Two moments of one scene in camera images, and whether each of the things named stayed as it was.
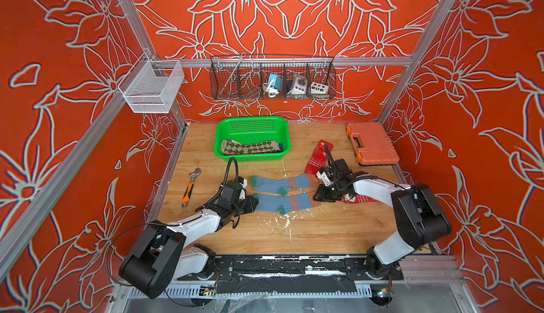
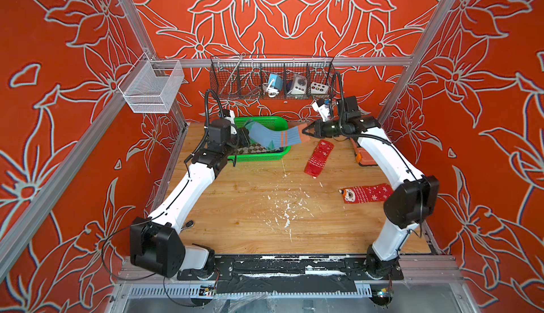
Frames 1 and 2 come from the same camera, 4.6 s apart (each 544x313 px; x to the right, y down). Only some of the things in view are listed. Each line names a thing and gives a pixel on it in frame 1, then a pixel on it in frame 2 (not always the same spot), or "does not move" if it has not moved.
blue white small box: [278, 83] does not move
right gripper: [321, 196] → [317, 129]
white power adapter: [299, 86] does not move
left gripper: [249, 200] → [241, 133]
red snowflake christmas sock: [318, 160] does not move
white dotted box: [319, 88] does not move
